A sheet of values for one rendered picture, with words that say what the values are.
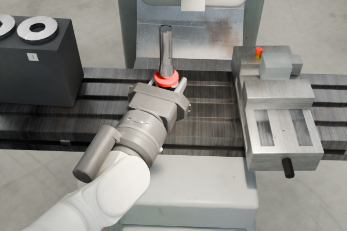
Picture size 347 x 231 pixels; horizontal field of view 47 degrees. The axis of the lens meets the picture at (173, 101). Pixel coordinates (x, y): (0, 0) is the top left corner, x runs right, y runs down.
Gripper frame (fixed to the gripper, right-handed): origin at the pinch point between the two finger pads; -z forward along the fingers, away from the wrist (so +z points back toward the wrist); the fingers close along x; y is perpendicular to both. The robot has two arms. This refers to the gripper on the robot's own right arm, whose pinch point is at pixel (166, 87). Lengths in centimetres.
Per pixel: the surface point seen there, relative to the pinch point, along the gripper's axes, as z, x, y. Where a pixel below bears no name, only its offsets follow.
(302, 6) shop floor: -223, -21, 116
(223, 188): 2.5, -15.1, 26.0
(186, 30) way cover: -40.3, 9.6, 17.0
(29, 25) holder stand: -5.6, 35.7, -1.9
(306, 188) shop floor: -66, -47, 116
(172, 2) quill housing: -4.5, 0.5, -16.8
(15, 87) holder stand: 2.3, 38.7, 12.2
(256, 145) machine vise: -1.0, -19.9, 11.0
